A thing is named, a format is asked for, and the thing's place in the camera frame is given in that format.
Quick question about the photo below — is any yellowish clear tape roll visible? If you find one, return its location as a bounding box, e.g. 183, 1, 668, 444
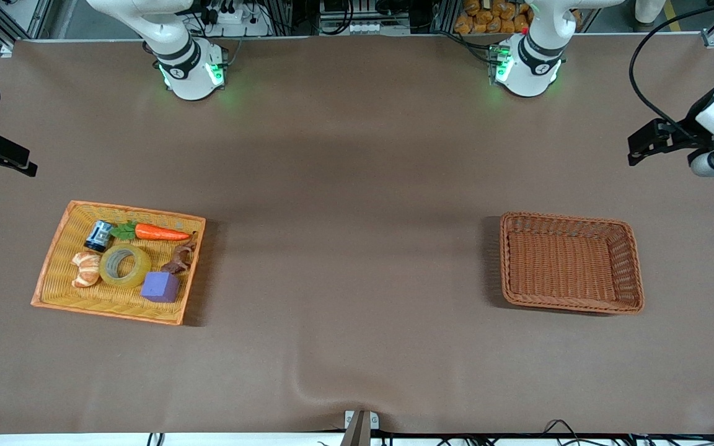
99, 243, 152, 289

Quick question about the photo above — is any small blue can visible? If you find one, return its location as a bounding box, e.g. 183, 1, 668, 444
84, 220, 113, 253

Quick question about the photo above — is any toy croissant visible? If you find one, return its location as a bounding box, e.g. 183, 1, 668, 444
71, 251, 102, 289

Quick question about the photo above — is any brown wicker basket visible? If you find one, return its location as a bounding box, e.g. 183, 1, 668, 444
498, 211, 645, 315

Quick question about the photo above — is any orange woven tray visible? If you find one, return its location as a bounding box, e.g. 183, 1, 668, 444
30, 199, 206, 326

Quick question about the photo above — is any orange toy carrot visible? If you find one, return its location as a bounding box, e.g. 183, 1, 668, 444
112, 221, 192, 242

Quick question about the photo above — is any brown toy figure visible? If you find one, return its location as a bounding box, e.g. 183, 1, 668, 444
160, 231, 200, 275

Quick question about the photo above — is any purple foam cube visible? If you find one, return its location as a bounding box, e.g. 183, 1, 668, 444
141, 271, 180, 304

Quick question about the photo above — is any bag of orange buns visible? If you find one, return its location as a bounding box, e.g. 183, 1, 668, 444
454, 0, 532, 35

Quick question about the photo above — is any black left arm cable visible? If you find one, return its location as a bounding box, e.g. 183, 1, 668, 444
628, 0, 714, 147

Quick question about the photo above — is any metal camera bracket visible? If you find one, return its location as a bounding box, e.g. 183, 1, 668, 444
340, 409, 380, 446

